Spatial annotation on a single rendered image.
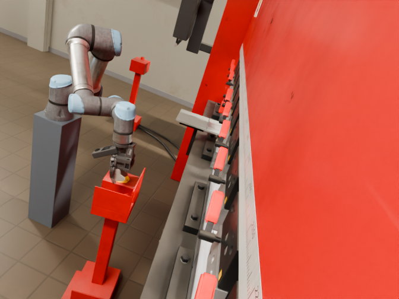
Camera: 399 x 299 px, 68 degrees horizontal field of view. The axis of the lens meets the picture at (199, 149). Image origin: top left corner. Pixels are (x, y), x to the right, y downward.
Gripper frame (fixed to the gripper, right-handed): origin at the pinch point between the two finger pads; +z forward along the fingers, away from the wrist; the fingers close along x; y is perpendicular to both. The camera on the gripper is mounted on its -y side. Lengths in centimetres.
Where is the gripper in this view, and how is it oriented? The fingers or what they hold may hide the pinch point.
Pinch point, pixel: (113, 181)
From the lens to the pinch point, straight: 132.0
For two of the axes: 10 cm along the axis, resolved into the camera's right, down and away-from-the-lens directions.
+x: 0.7, -4.5, 8.9
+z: -2.1, 8.7, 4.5
